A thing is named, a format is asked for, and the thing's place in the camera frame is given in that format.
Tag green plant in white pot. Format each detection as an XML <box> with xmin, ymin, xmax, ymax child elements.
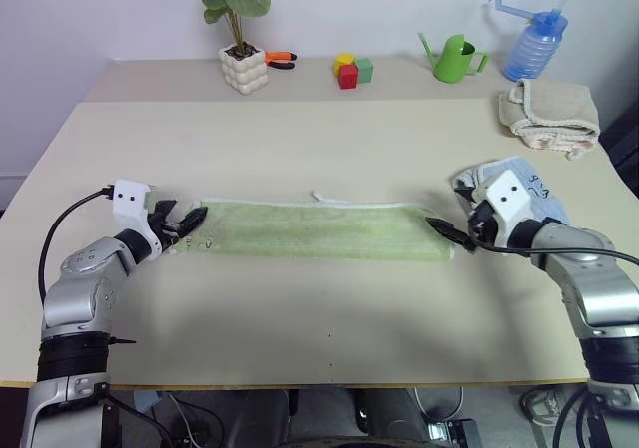
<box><xmin>188</xmin><ymin>0</ymin><xmax>273</xmax><ymax>97</ymax></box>

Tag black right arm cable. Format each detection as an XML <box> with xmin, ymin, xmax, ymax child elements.
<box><xmin>471</xmin><ymin>237</ymin><xmax>639</xmax><ymax>268</ymax></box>

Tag blue and white cloth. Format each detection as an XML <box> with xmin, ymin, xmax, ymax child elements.
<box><xmin>450</xmin><ymin>155</ymin><xmax>571</xmax><ymax>225</ymax></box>

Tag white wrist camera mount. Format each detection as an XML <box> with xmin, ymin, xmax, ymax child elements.
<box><xmin>484</xmin><ymin>170</ymin><xmax>539</xmax><ymax>247</ymax></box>
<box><xmin>111</xmin><ymin>179</ymin><xmax>162</xmax><ymax>258</ymax></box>

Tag blue plastic pump bottle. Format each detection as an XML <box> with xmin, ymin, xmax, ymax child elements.
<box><xmin>485</xmin><ymin>0</ymin><xmax>570</xmax><ymax>82</ymax></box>

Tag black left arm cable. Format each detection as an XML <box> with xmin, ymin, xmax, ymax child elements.
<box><xmin>38</xmin><ymin>185</ymin><xmax>117</xmax><ymax>303</ymax></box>

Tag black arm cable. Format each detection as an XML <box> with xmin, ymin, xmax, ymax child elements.
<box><xmin>471</xmin><ymin>237</ymin><xmax>639</xmax><ymax>268</ymax></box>
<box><xmin>38</xmin><ymin>185</ymin><xmax>117</xmax><ymax>303</ymax></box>

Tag light green towel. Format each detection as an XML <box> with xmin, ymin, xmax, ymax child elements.
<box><xmin>166</xmin><ymin>190</ymin><xmax>458</xmax><ymax>265</ymax></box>

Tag white cable loop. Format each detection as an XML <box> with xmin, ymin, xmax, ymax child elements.
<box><xmin>412</xmin><ymin>386</ymin><xmax>464</xmax><ymax>421</ymax></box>

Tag orange handled pliers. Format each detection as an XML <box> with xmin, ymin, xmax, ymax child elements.
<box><xmin>264</xmin><ymin>50</ymin><xmax>299</xmax><ymax>71</ymax></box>

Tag black box under table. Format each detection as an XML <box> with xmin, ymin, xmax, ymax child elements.
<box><xmin>427</xmin><ymin>417</ymin><xmax>483</xmax><ymax>448</ymax></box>

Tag green watering can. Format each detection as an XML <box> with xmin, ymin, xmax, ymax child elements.
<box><xmin>417</xmin><ymin>32</ymin><xmax>492</xmax><ymax>85</ymax></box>

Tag black chair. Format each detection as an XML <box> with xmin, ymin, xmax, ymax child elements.
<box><xmin>597</xmin><ymin>112</ymin><xmax>639</xmax><ymax>196</ymax></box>

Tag red wooden cube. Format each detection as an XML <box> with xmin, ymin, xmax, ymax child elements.
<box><xmin>337</xmin><ymin>64</ymin><xmax>360</xmax><ymax>91</ymax></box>

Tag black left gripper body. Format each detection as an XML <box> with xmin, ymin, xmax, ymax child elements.
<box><xmin>146</xmin><ymin>206</ymin><xmax>183</xmax><ymax>258</ymax></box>

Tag green wooden cube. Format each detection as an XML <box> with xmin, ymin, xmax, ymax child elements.
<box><xmin>354</xmin><ymin>57</ymin><xmax>375</xmax><ymax>85</ymax></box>

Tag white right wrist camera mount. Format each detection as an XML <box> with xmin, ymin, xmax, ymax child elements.
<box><xmin>484</xmin><ymin>170</ymin><xmax>539</xmax><ymax>247</ymax></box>

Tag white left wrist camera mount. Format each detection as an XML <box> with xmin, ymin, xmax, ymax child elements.
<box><xmin>111</xmin><ymin>179</ymin><xmax>162</xmax><ymax>258</ymax></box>

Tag folded beige towel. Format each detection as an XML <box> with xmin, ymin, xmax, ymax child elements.
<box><xmin>498</xmin><ymin>78</ymin><xmax>602</xmax><ymax>162</ymax></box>

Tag grey sneaker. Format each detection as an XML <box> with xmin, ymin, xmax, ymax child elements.
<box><xmin>520</xmin><ymin>386</ymin><xmax>564</xmax><ymax>425</ymax></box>

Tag dark rounded shape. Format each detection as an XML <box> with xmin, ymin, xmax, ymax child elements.
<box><xmin>356</xmin><ymin>387</ymin><xmax>426</xmax><ymax>442</ymax></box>

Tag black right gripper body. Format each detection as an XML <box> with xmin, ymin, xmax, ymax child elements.
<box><xmin>467</xmin><ymin>201</ymin><xmax>506</xmax><ymax>248</ymax></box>

